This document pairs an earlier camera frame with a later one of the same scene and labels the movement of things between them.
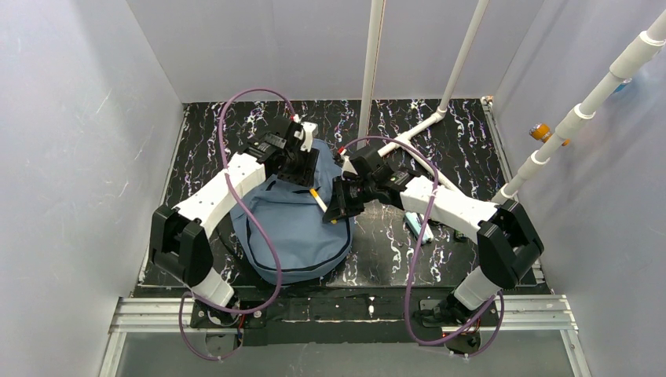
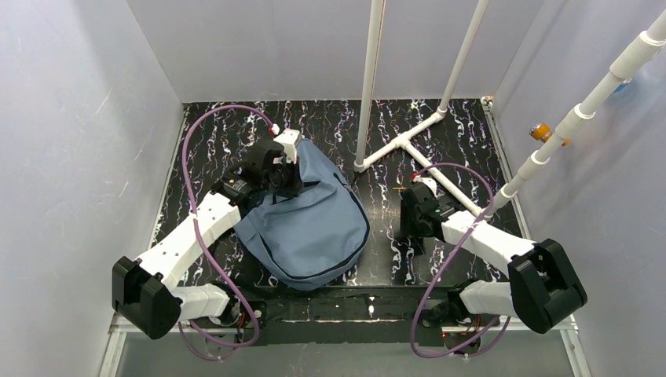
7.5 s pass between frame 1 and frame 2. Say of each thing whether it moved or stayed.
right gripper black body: moved
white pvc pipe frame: stayed
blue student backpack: moved
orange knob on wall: stayed
